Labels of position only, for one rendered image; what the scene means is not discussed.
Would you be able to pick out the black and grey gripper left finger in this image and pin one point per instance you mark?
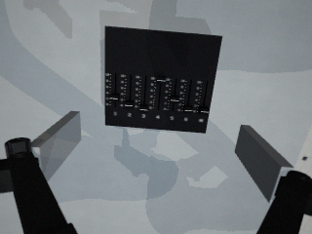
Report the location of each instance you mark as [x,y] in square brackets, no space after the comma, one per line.
[28,168]

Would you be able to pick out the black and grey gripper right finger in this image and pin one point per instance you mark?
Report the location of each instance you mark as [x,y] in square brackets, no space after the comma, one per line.
[289,192]

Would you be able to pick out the black lighting desk panel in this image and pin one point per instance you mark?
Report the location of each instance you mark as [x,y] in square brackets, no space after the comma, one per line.
[182,64]

